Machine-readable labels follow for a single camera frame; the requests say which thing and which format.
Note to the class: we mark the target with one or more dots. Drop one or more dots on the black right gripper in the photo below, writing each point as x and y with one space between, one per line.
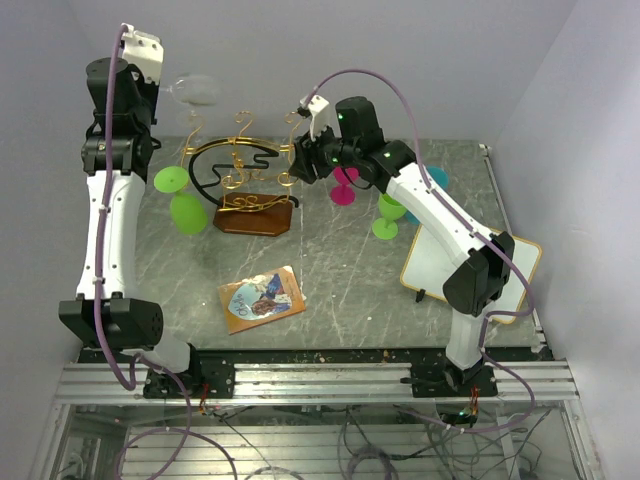
307 157

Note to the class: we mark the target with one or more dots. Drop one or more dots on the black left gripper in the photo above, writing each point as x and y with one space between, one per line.
152 87

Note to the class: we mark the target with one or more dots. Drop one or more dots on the pink plastic wine glass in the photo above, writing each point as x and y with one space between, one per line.
343 194

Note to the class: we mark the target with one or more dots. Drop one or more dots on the clear wine glass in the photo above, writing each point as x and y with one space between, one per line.
194 89

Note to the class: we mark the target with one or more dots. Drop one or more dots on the light green plastic wine glass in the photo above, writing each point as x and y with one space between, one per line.
186 210

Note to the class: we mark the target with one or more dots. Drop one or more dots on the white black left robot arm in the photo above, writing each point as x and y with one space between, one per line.
107 312

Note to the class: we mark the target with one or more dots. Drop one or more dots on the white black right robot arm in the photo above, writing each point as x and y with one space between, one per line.
480 259

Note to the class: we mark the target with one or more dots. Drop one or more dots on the clear glass hanging on rack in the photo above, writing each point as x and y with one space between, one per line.
191 120

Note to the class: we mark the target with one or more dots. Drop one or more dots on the blue plastic wine glass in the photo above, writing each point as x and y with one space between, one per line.
442 180

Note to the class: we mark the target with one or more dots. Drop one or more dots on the Othello picture book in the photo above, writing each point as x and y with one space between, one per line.
261 299

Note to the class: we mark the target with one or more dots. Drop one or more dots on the small framed whiteboard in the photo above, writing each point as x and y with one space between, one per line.
429 265

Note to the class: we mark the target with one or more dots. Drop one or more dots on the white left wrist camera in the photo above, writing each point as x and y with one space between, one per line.
146 52

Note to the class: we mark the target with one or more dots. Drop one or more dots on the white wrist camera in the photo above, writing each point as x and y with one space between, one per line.
146 52
319 110

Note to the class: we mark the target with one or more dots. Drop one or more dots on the gold wire wine glass rack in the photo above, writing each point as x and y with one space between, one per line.
238 212

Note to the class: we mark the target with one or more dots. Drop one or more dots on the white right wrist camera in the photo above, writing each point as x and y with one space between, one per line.
319 110

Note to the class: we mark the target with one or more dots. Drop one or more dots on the aluminium extrusion rail base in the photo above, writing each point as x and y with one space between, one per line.
310 384

